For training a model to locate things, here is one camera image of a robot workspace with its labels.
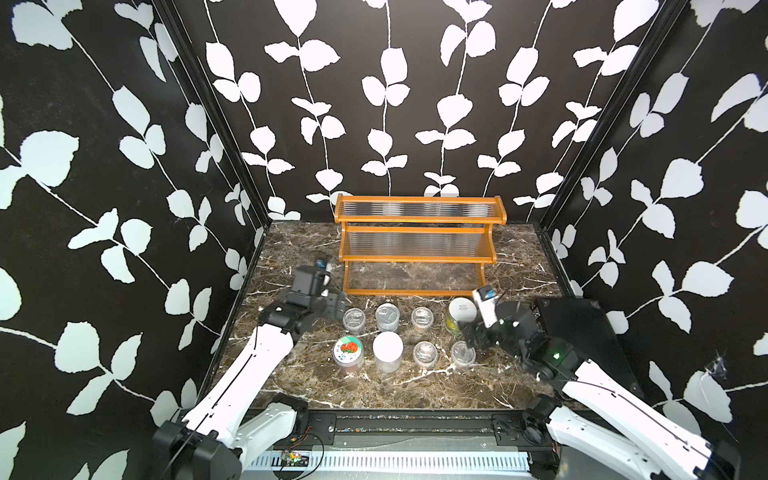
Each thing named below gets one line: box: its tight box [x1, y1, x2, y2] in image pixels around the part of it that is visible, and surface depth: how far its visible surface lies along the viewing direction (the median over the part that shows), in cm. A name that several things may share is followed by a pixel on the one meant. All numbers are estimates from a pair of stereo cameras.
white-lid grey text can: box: [372, 331, 404, 374], surface depth 81 cm
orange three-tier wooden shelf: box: [334, 194, 508, 296], surface depth 109 cm
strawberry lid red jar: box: [334, 335, 364, 370], surface depth 80 cm
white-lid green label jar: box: [445, 297, 477, 336], surface depth 88 cm
